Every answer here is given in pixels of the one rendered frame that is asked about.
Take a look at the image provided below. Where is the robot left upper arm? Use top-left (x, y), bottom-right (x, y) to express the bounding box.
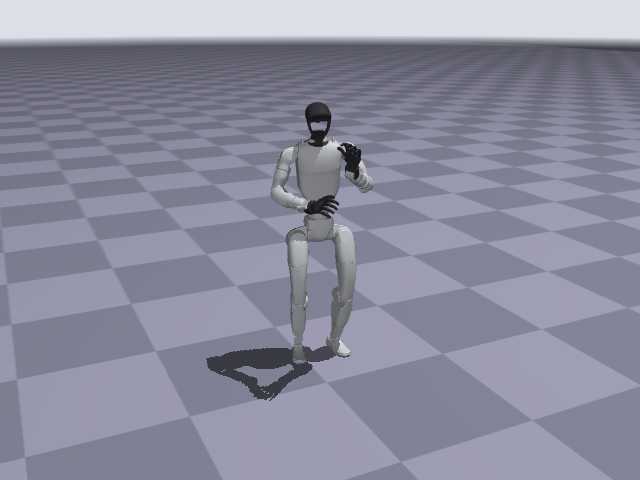
top-left (338, 142), bottom-right (374, 193)

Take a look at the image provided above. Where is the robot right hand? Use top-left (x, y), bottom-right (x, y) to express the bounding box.
top-left (304, 195), bottom-right (339, 218)

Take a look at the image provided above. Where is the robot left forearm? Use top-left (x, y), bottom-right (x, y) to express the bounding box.
top-left (345, 170), bottom-right (375, 189)

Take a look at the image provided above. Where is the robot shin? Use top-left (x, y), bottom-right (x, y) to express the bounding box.
top-left (290, 295), bottom-right (306, 348)
top-left (330, 296), bottom-right (353, 341)

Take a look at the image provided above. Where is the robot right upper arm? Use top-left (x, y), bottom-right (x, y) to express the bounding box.
top-left (270, 146), bottom-right (298, 201)

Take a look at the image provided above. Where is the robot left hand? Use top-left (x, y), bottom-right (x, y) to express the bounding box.
top-left (337, 143), bottom-right (361, 180)

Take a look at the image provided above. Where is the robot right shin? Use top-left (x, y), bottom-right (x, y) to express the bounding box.
top-left (290, 295), bottom-right (306, 348)

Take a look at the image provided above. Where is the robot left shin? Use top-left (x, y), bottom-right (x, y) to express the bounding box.
top-left (330, 296), bottom-right (353, 341)

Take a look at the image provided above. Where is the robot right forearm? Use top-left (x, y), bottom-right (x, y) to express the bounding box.
top-left (271, 187), bottom-right (313, 215)

